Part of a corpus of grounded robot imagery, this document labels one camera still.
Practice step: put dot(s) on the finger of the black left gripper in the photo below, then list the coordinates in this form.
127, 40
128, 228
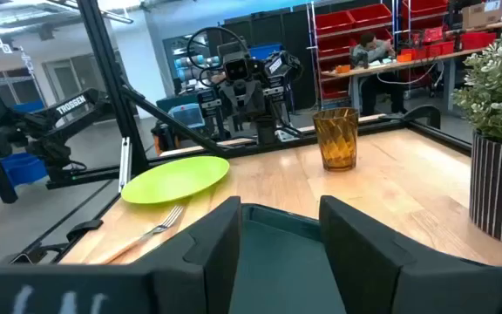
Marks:
257, 109
239, 109

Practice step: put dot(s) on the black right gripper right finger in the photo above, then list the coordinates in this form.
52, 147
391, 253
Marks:
355, 253

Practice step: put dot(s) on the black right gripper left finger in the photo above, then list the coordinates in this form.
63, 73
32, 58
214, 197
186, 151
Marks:
207, 261

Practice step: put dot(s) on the amber faceted glass cup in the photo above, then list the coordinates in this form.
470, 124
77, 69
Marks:
336, 139

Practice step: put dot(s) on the lime green round plate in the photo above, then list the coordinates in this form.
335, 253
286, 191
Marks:
174, 179

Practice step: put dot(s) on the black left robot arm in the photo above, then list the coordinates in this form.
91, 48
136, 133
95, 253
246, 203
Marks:
277, 65

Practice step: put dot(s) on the dark green plastic tray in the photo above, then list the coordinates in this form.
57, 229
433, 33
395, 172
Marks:
277, 261

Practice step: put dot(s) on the blue plastic bin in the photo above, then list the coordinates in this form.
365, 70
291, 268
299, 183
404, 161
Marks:
20, 170
265, 51

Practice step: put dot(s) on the black partition panel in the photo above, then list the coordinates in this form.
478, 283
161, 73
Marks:
277, 26

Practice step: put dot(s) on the red bin shelf rack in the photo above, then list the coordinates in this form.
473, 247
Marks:
334, 22
425, 6

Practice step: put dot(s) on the person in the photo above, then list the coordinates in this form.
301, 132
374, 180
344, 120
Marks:
375, 52

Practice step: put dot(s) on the black table clamp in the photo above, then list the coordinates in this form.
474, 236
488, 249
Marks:
84, 227

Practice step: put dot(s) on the plant in striped pot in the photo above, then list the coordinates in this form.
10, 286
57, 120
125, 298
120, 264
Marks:
499, 174

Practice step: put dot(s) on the long wooden workbench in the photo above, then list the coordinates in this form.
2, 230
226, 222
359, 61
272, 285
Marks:
421, 61

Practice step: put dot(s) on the brown cardboard box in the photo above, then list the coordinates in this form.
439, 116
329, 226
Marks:
482, 13

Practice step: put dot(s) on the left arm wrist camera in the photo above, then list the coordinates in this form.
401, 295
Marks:
236, 70

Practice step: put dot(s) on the silver aluminium bracket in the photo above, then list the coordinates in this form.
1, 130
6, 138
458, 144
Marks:
124, 161

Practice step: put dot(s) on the black aluminium table frame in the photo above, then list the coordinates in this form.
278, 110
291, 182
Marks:
103, 65

